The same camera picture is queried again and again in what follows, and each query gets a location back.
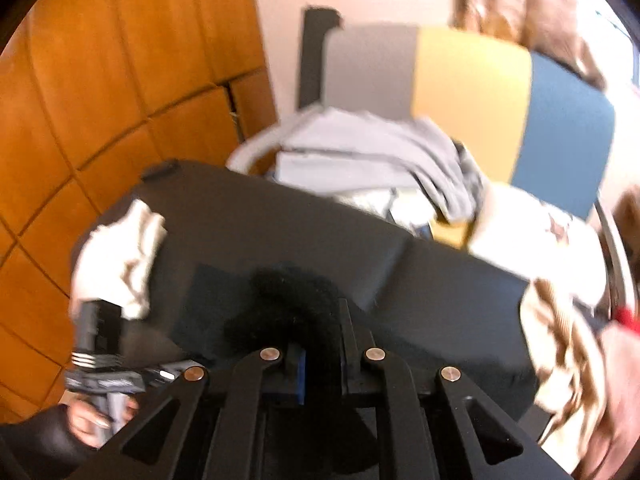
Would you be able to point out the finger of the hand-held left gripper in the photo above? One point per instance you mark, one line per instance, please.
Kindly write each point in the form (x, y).
(97, 330)

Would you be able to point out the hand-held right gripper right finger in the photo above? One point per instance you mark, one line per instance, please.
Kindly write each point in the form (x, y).
(352, 380)

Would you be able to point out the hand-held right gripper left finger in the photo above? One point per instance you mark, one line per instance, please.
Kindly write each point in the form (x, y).
(300, 377)

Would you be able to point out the black fuzzy cloth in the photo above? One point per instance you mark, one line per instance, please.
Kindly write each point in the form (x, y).
(285, 295)

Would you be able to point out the person's left forearm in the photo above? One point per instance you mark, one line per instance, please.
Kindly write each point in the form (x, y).
(35, 445)

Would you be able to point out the light grey clothes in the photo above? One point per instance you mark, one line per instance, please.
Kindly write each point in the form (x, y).
(360, 155)

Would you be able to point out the person's left hand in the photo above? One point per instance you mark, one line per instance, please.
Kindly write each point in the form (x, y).
(82, 420)

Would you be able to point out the brown white patterned cloth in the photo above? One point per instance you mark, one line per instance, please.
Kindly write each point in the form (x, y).
(555, 340)

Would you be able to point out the white star print cloth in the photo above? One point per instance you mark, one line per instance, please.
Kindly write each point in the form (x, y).
(525, 245)

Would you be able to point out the pink red cloth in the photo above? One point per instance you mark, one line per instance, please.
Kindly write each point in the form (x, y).
(620, 385)

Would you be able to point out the grey yellow blue chair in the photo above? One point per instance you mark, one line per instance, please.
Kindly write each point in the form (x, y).
(470, 80)

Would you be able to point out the brown curtain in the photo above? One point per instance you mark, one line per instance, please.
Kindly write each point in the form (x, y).
(525, 5)

